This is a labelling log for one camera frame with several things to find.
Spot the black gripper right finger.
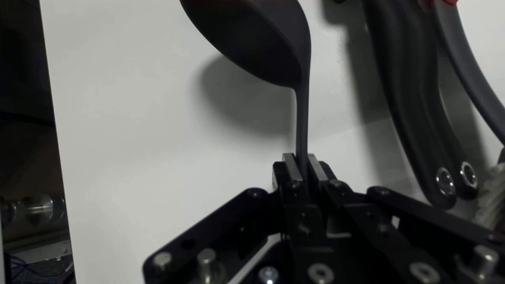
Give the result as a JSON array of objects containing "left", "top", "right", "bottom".
[{"left": 306, "top": 154, "right": 505, "bottom": 284}]

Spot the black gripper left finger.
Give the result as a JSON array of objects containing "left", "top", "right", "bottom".
[{"left": 143, "top": 153, "right": 304, "bottom": 284}]

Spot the black ladle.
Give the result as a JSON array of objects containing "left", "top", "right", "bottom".
[{"left": 178, "top": 0, "right": 312, "bottom": 162}]

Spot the black can opener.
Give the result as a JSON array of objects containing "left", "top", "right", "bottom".
[{"left": 361, "top": 0, "right": 481, "bottom": 210}]

